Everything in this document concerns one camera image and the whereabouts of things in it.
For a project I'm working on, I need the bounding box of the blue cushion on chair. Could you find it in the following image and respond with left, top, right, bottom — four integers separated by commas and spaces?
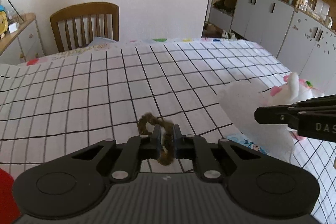
88, 36, 117, 47

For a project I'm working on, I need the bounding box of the blue cartoon face mask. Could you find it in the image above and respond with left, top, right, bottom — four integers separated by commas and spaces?
226, 134, 268, 155

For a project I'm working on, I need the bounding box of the orange red tin box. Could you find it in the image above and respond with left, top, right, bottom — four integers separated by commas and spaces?
0, 169, 21, 224

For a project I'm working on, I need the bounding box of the brown fuzzy scrunchie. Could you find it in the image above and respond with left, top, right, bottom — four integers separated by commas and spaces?
137, 112, 174, 166

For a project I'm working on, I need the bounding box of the small white card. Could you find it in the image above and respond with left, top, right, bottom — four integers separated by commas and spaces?
8, 22, 20, 34

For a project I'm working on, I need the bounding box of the white pink plush toy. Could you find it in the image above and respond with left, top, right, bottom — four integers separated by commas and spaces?
267, 72, 324, 141

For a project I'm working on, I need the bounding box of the brown wooden chair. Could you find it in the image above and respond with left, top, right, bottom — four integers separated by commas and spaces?
50, 2, 120, 52

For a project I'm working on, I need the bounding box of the grid pattern tablecloth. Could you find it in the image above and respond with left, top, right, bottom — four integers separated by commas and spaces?
0, 39, 336, 224

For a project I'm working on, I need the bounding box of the yellow teal tissue holder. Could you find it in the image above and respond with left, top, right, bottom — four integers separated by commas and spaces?
0, 5, 9, 39

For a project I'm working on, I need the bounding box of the grey wooden wall cabinet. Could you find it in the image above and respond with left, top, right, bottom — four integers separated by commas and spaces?
206, 0, 335, 95

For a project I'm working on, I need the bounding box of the white wooden side cabinet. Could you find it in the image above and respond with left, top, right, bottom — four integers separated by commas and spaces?
0, 13, 45, 65

